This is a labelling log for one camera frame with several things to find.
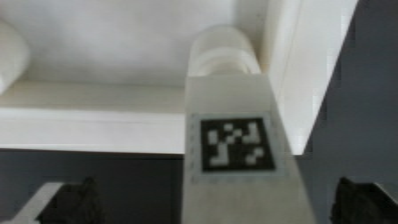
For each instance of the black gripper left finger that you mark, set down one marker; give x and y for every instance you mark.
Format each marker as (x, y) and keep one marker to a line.
(63, 204)

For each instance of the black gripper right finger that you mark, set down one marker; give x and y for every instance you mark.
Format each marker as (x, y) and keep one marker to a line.
(365, 203)

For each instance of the white table leg with tag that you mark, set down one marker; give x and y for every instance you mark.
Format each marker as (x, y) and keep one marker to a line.
(243, 181)

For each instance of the white square tabletop tray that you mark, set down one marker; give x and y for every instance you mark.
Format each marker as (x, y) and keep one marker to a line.
(95, 62)

